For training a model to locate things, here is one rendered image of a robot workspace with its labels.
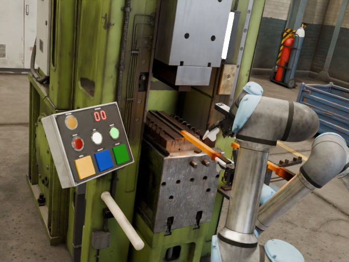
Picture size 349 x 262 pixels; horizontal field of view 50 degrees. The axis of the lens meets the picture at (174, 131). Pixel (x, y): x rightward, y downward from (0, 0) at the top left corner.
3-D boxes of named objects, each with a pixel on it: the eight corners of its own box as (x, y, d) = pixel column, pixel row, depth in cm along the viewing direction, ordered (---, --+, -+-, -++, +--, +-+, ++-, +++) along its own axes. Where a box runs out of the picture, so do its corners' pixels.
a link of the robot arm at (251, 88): (246, 89, 145) (247, 77, 151) (233, 108, 153) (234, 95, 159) (264, 97, 146) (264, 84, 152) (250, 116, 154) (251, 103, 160)
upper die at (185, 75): (209, 85, 190) (212, 67, 186) (174, 85, 179) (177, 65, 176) (169, 66, 223) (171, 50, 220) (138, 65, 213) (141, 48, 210)
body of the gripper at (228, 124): (222, 139, 163) (235, 121, 155) (214, 124, 168) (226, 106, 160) (236, 138, 167) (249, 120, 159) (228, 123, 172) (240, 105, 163)
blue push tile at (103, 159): (114, 166, 155) (108, 148, 155) (100, 171, 149) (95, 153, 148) (111, 167, 156) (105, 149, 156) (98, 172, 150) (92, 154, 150)
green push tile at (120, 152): (129, 160, 163) (124, 143, 163) (117, 164, 157) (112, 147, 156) (127, 160, 164) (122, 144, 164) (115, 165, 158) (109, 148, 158)
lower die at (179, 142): (197, 149, 202) (200, 134, 199) (164, 152, 192) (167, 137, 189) (161, 122, 235) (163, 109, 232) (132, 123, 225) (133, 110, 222)
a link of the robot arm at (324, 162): (355, 169, 116) (251, 253, 138) (354, 158, 126) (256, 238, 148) (326, 144, 117) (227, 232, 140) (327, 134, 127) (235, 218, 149)
